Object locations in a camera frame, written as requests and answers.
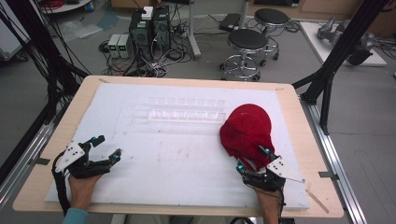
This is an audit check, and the white foam board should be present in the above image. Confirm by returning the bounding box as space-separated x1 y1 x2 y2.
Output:
45 82 311 210

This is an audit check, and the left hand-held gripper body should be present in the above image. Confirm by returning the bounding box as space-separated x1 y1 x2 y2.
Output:
54 142 112 179

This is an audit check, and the black flat case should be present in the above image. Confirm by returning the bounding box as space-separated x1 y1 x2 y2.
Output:
218 12 242 33

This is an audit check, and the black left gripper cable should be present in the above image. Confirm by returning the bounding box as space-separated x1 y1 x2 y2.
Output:
51 151 72 217

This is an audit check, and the wooden table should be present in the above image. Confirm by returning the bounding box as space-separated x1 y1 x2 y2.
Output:
12 75 345 219

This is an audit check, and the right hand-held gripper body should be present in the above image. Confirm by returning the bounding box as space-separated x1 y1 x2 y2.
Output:
244 156 306 192

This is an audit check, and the grey power supply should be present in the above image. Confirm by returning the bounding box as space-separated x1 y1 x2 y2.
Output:
117 34 134 60
106 33 122 59

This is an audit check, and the white floor platform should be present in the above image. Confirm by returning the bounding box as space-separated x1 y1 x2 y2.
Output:
299 21 389 67

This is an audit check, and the black round stool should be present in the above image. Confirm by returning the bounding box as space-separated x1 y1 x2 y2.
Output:
253 7 290 62
219 28 271 83

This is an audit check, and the grey metal table leg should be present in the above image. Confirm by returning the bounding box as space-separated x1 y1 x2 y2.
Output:
186 0 202 61

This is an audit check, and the white box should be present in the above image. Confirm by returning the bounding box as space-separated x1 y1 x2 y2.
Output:
141 6 155 21

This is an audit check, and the tangle of floor cables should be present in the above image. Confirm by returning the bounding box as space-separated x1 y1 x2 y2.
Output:
98 12 225 78

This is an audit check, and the person's right hand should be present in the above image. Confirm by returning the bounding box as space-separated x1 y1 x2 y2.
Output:
254 186 283 213

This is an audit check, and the person's left hand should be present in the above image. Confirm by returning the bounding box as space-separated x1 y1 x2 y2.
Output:
68 174 103 212

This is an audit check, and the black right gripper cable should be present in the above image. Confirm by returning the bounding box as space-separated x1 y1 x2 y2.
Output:
278 186 287 224

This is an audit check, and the black metal frame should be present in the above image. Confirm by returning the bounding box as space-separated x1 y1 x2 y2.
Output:
0 0 92 175
291 0 390 135

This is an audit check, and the red cap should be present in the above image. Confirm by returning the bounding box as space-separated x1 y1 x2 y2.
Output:
219 103 276 172

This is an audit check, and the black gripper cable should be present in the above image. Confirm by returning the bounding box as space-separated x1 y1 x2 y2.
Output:
278 186 287 224
51 151 72 217

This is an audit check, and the aluminium rail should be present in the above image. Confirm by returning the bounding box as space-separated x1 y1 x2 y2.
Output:
299 98 369 224
0 119 59 208

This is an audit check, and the thin wooden stick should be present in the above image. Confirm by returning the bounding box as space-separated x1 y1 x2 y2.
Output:
305 189 331 215

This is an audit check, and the clear acrylic rack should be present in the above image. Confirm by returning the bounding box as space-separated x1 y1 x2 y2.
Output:
134 96 227 124

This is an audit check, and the white round table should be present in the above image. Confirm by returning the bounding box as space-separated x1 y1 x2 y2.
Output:
39 0 93 15

